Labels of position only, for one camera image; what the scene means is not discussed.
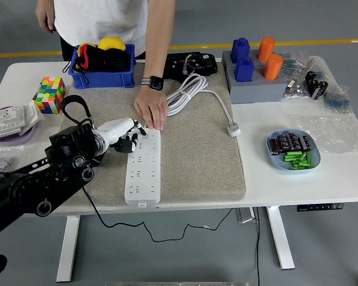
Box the person's left hand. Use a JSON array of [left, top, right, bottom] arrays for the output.
[[133, 87, 169, 131]]

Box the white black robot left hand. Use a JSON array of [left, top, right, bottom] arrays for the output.
[[95, 117, 147, 154]]

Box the person's right hand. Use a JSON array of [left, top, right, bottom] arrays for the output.
[[35, 8, 58, 33]]

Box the white power strip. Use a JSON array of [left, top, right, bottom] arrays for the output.
[[124, 128, 162, 208]]

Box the thin black adapter cord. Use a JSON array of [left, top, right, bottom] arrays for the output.
[[82, 186, 236, 243]]

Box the white three-pin plug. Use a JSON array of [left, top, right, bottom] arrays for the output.
[[226, 120, 242, 138]]

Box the black wrist watch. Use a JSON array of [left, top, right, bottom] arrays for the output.
[[141, 76, 164, 91]]

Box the small yellow ball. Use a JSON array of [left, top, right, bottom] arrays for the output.
[[79, 42, 97, 54]]

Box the blue plastic bin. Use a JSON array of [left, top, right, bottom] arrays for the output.
[[69, 43, 137, 89]]

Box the person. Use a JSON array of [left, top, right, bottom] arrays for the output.
[[53, 0, 150, 62]]

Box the black pouch with red lining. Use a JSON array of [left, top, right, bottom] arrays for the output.
[[73, 44, 131, 73]]

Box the large yellow ball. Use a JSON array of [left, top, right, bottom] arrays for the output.
[[97, 36, 126, 52]]

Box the colourful cube puzzle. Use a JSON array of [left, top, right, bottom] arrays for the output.
[[35, 76, 67, 115]]

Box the grey-brown mat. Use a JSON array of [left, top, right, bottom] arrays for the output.
[[41, 58, 247, 206]]

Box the grey foam holder block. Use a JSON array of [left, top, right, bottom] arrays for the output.
[[221, 49, 287, 71], [227, 66, 289, 104]]

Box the purple round disc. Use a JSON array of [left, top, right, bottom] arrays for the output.
[[0, 114, 36, 146]]

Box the blue plastic block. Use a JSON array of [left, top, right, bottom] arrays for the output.
[[234, 56, 255, 83], [229, 37, 251, 64]]

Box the clear bag of metal nuts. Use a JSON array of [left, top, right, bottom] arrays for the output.
[[0, 145, 24, 185]]

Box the white table leg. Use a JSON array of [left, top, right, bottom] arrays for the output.
[[55, 216, 81, 283], [266, 205, 295, 271]]

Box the orange cylinder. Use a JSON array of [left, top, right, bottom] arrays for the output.
[[262, 53, 284, 80], [255, 36, 276, 62]]

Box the black capacitor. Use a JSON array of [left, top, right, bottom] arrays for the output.
[[298, 135, 313, 151], [287, 133, 301, 149], [276, 134, 291, 150], [268, 139, 283, 156]]

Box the light blue plate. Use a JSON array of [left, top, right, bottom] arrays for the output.
[[266, 129, 322, 174]]

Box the silver metal box under table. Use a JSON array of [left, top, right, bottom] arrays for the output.
[[234, 207, 259, 224]]

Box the clear bag of small screws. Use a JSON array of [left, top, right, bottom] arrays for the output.
[[282, 74, 313, 102]]

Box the clear bag of blue resistors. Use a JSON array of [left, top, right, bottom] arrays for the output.
[[282, 50, 310, 77]]

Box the clear bag of black capacitors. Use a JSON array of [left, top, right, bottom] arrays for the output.
[[303, 55, 331, 101]]

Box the empty clear plastic bag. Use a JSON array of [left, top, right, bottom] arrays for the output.
[[288, 114, 358, 155]]

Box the clear bag of blue parts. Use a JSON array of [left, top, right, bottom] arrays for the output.
[[322, 85, 352, 113]]

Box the black table control panel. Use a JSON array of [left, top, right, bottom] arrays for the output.
[[297, 203, 345, 212]]

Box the white power strip cord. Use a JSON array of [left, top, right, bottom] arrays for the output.
[[166, 74, 235, 130]]

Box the black electronic device with wires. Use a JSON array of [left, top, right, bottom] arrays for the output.
[[163, 52, 218, 80]]

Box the black drawstring cord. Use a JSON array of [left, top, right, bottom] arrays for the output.
[[62, 59, 90, 85]]

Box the white switch panel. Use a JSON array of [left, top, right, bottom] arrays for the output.
[[17, 100, 40, 136]]

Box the white wall socket panel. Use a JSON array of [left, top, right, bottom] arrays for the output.
[[0, 106, 27, 141]]

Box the black table power cable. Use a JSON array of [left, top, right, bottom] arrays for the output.
[[255, 207, 261, 286]]

